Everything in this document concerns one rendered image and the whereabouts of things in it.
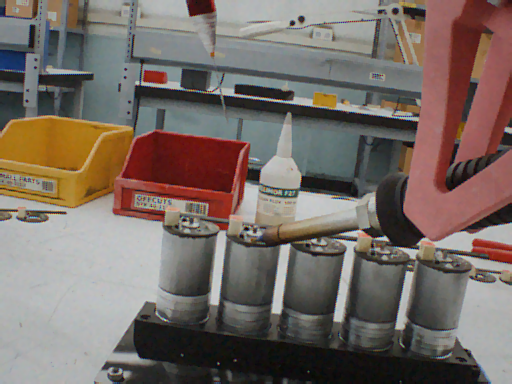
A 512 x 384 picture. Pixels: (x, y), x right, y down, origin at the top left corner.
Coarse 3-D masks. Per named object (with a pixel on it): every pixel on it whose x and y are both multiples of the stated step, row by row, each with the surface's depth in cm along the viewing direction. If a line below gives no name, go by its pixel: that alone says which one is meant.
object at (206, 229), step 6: (186, 222) 26; (198, 222) 27; (204, 222) 27; (168, 228) 25; (174, 228) 25; (180, 228) 25; (192, 228) 25; (198, 228) 25; (204, 228) 26; (210, 228) 26; (216, 228) 26; (180, 234) 25; (186, 234) 25; (192, 234) 25; (198, 234) 25; (204, 234) 25; (210, 234) 25
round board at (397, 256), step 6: (354, 246) 26; (372, 246) 26; (390, 246) 27; (354, 252) 25; (360, 252) 25; (366, 252) 25; (372, 252) 25; (390, 252) 26; (396, 252) 26; (402, 252) 26; (366, 258) 25; (372, 258) 24; (378, 258) 24; (390, 258) 25; (396, 258) 25; (402, 258) 25; (408, 258) 25; (396, 264) 24
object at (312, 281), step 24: (312, 240) 26; (288, 264) 26; (312, 264) 25; (336, 264) 25; (288, 288) 25; (312, 288) 25; (336, 288) 25; (288, 312) 25; (312, 312) 25; (288, 336) 26; (312, 336) 25
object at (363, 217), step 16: (352, 208) 21; (368, 208) 19; (288, 224) 23; (304, 224) 22; (320, 224) 21; (336, 224) 21; (352, 224) 20; (368, 224) 19; (272, 240) 23; (288, 240) 23; (304, 240) 22
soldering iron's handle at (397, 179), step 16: (480, 160) 17; (400, 176) 19; (448, 176) 17; (464, 176) 17; (384, 192) 18; (400, 192) 18; (384, 208) 18; (400, 208) 18; (384, 224) 18; (400, 224) 18; (480, 224) 17; (496, 224) 17; (400, 240) 18; (416, 240) 19
